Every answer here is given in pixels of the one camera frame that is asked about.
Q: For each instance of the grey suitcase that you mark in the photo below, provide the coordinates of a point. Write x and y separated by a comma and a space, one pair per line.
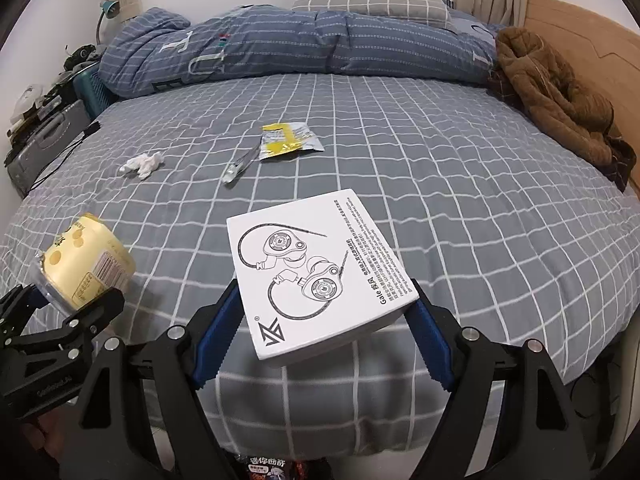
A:
50, 135

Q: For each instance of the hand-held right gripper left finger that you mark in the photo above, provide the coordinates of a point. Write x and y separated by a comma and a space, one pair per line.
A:
220, 340

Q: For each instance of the crumpled white wrapper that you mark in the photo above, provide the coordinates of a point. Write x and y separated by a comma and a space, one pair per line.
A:
142, 164

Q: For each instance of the yellow cheese-print plastic cup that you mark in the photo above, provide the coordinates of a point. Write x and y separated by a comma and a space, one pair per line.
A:
85, 260

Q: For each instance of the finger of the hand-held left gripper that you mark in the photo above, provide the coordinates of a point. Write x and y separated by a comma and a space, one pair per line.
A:
95, 312
15, 310

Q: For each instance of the pile of dark clutter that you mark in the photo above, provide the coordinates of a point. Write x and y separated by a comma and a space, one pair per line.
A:
80, 60

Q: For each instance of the teal desk lamp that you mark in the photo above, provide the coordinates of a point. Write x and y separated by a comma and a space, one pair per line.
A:
111, 8

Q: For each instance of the brown cookie box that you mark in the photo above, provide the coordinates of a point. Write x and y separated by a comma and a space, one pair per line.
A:
265, 466

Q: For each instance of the white rounded object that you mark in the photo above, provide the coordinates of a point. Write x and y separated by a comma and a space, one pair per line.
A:
27, 100

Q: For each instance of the grey checked pillow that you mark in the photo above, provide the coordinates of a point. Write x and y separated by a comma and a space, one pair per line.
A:
370, 0

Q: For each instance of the wooden headboard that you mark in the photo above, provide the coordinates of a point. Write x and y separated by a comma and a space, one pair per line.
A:
575, 25

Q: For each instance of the white earphone box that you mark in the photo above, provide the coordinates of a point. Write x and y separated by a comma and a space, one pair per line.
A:
310, 270

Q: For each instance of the brown fleece jacket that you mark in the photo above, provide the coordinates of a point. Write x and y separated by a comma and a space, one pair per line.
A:
550, 90

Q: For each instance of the teal suitcase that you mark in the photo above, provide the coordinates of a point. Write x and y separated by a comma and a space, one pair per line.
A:
92, 90

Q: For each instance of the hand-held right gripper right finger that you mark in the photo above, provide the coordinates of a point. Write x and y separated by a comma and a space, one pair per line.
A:
430, 345

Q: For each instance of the yellow and silver snack wrapper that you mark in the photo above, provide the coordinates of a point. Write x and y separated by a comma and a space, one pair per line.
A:
287, 140

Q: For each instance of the blue striped duvet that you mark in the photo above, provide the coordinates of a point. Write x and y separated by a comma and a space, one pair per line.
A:
300, 45

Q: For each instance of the clear plastic strip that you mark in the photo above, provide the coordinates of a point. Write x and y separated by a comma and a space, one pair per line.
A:
235, 170

